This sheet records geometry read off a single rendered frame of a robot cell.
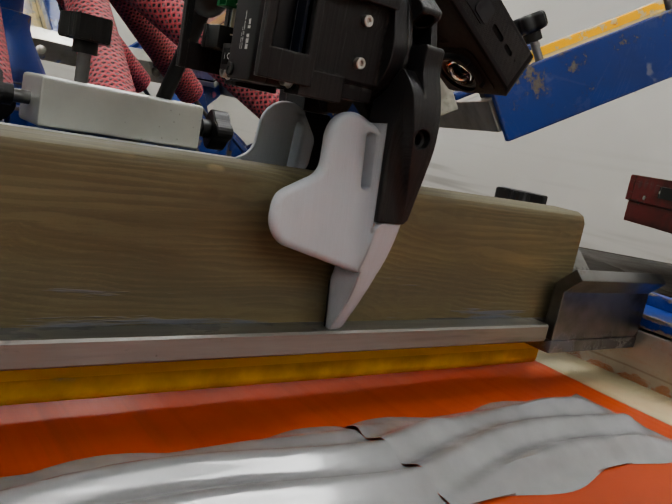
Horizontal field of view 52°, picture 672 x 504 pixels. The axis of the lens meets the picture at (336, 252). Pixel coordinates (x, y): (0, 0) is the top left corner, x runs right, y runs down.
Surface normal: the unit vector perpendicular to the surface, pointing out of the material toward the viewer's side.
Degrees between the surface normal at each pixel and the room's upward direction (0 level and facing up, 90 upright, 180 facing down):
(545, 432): 27
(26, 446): 0
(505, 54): 90
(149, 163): 64
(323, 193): 84
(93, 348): 90
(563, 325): 90
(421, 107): 79
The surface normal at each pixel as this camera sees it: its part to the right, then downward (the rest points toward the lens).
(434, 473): 0.56, -0.66
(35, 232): 0.58, 0.25
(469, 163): -0.79, -0.04
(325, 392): 0.19, -0.97
